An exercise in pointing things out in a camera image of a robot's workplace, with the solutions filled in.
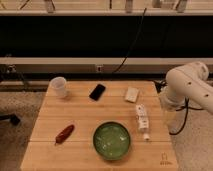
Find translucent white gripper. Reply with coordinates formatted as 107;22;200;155
163;109;176;131

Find red chili pepper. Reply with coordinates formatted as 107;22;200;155
55;124;75;144

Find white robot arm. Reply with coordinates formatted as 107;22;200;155
159;61;213;114

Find white tube with cap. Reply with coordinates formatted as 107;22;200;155
136;104;150;141

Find green bowl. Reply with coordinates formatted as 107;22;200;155
93;122;131;161

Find black smartphone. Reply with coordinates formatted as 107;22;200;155
89;84;106;101

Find white plastic cup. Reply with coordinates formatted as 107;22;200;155
50;77;67;98

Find black chair base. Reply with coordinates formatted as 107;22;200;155
0;114;20;125

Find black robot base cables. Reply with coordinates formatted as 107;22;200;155
153;79;205;136

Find black hanging cable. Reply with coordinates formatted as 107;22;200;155
112;7;148;74

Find grey metal rail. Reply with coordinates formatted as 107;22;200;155
0;57;213;74

